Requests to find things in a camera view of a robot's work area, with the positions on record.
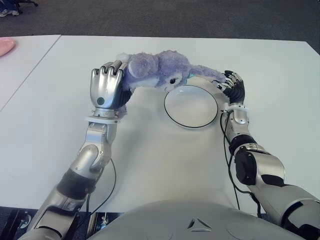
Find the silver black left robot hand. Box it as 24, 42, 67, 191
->
89, 59, 133, 111

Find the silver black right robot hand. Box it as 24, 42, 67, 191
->
211, 70, 246, 105

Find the purple plush rabbit doll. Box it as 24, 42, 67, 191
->
116, 50, 226, 119

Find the white plate with black rim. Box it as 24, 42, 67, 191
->
164, 84, 218, 130

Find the pink plate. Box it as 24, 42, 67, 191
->
0, 37, 17, 57

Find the white sneaker shoe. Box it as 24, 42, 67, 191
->
0, 9, 20, 18

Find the grey robot torso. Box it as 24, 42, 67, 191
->
87, 199, 301, 240

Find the long black right arm cable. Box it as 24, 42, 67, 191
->
219, 112, 241, 210

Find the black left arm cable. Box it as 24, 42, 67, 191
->
86, 158, 118, 216

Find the short black right arm cable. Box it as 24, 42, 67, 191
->
249, 191, 263, 219

